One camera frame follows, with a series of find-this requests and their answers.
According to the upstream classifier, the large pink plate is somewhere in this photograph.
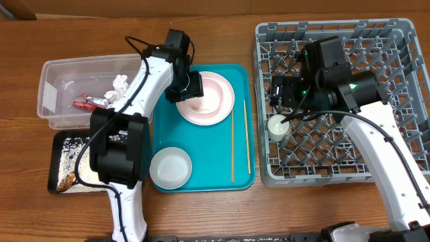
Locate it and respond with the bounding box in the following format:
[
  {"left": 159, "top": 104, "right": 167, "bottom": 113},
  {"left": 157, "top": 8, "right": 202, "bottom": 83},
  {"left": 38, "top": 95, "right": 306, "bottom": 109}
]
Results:
[{"left": 177, "top": 71, "right": 234, "bottom": 126}]

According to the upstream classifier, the white paper cup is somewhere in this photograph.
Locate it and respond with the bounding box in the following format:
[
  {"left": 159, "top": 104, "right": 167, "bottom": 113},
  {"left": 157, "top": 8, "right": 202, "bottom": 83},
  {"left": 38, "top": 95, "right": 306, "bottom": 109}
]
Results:
[{"left": 267, "top": 114, "right": 292, "bottom": 142}]

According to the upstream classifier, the wooden chopstick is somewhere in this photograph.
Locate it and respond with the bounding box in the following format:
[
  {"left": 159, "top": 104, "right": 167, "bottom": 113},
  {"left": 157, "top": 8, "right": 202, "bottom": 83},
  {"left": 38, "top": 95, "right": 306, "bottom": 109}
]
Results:
[
  {"left": 230, "top": 109, "right": 234, "bottom": 183},
  {"left": 243, "top": 99, "right": 251, "bottom": 175}
]

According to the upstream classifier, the white napkin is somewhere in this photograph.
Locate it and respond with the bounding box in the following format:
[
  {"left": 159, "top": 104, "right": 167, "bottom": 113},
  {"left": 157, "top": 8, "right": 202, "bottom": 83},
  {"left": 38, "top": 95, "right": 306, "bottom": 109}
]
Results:
[{"left": 104, "top": 75, "right": 129, "bottom": 104}]

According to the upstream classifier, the grey metal bowl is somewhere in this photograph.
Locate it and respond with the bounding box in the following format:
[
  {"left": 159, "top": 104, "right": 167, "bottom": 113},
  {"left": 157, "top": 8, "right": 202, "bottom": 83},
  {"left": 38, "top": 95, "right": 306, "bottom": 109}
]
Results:
[{"left": 150, "top": 147, "right": 192, "bottom": 190}]

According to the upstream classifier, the red foil snack wrapper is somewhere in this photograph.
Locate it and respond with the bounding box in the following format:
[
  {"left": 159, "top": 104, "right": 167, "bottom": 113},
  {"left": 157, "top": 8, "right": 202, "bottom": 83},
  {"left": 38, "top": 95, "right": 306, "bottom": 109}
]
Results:
[{"left": 73, "top": 93, "right": 109, "bottom": 111}]

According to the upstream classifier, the small pink saucer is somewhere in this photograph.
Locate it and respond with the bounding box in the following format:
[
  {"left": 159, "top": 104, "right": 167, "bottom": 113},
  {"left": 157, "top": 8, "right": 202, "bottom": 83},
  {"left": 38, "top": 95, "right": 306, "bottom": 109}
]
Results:
[{"left": 184, "top": 79, "right": 224, "bottom": 114}]

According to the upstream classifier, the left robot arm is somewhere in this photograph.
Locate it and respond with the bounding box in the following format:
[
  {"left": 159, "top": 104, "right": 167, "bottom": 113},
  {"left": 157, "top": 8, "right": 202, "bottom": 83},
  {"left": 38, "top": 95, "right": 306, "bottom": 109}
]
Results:
[{"left": 85, "top": 29, "right": 204, "bottom": 241}]

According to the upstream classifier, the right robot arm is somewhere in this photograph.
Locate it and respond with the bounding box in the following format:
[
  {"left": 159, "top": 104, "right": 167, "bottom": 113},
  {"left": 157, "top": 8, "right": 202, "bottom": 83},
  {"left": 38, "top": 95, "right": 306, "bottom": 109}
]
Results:
[{"left": 269, "top": 36, "right": 429, "bottom": 241}]

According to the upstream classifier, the grey dishwasher rack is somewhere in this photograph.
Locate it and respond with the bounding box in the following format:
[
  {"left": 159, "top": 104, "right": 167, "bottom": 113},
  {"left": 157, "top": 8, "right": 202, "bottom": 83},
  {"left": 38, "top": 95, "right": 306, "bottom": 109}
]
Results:
[{"left": 253, "top": 18, "right": 429, "bottom": 190}]

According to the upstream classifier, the teal serving tray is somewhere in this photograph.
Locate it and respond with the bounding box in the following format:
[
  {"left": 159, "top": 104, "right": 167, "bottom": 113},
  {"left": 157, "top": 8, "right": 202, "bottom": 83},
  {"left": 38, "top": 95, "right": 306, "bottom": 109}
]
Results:
[{"left": 153, "top": 64, "right": 256, "bottom": 192}]

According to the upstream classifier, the clear plastic storage bin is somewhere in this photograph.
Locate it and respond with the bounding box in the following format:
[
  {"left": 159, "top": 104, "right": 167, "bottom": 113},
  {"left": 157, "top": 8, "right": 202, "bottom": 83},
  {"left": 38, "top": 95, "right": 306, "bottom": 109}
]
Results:
[{"left": 37, "top": 54, "right": 140, "bottom": 130}]

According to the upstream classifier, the black plastic tray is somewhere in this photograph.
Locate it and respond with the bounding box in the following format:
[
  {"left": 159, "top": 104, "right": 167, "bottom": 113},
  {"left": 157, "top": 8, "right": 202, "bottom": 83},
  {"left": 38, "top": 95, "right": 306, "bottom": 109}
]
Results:
[{"left": 48, "top": 130, "right": 89, "bottom": 194}]

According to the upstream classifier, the spilled rice and food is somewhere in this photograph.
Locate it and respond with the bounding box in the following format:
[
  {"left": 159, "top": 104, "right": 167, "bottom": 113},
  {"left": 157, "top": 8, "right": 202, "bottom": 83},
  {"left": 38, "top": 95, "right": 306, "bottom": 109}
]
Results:
[{"left": 55, "top": 137, "right": 105, "bottom": 194}]

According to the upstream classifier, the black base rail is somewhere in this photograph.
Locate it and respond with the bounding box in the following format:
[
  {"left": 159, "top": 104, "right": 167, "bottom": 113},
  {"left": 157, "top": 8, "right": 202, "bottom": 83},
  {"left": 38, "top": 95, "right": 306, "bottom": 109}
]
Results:
[{"left": 145, "top": 233, "right": 322, "bottom": 242}]

